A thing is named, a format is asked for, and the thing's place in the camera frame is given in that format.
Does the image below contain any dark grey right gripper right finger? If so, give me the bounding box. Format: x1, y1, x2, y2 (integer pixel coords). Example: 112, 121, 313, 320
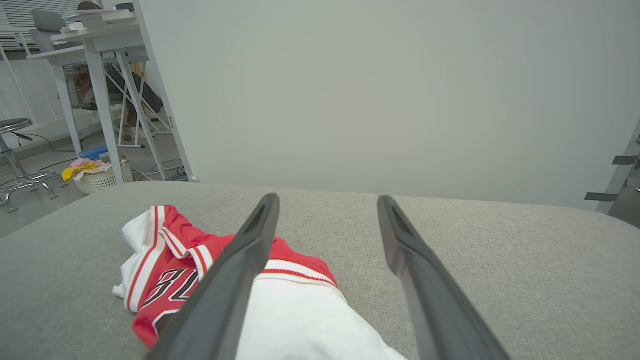
377, 195, 511, 360

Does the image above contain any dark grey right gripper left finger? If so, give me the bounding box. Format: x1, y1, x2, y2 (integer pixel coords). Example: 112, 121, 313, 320
145, 193, 280, 360

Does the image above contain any red and white basketball jersey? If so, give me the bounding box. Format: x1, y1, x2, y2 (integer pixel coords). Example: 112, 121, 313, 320
112, 204, 407, 360

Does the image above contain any white woven laundry basket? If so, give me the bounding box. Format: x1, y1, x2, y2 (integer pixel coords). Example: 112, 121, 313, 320
74, 159, 134, 195

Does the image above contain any yellow cloth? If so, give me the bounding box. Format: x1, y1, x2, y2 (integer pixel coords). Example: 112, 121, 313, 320
62, 161, 101, 183

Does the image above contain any blue box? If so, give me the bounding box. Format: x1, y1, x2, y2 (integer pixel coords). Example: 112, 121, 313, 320
80, 145, 109, 161

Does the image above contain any white folding rack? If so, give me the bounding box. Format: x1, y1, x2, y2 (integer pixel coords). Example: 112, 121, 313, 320
105, 70, 173, 149

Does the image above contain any white partition panel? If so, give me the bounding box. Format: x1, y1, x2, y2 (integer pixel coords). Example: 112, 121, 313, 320
131, 0, 640, 211

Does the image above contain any white desk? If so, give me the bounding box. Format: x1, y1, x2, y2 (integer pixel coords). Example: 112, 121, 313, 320
26, 10, 173, 185

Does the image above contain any chrome stool with dark seat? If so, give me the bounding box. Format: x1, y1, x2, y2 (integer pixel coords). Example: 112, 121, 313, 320
0, 118, 68, 213

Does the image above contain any white paper stack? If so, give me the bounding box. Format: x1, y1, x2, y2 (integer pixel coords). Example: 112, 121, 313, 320
65, 9, 137, 30

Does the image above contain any grey laptop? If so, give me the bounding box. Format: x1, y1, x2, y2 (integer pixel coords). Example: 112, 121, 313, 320
31, 9, 68, 33

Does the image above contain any grey post with black tape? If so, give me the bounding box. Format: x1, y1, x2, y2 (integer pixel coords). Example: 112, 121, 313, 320
584, 120, 640, 216

